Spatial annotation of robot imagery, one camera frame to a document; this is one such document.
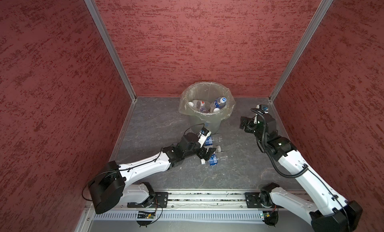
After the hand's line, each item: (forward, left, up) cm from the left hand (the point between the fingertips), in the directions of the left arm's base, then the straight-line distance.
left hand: (208, 146), depth 79 cm
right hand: (+9, -20, +11) cm, 25 cm away
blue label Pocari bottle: (-5, -3, -8) cm, 10 cm away
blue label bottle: (+7, -1, -8) cm, 11 cm away
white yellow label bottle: (+3, -7, -10) cm, 12 cm away
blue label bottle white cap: (+23, -7, +10) cm, 26 cm away
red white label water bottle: (+24, +5, +7) cm, 25 cm away
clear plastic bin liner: (+35, -1, +8) cm, 36 cm away
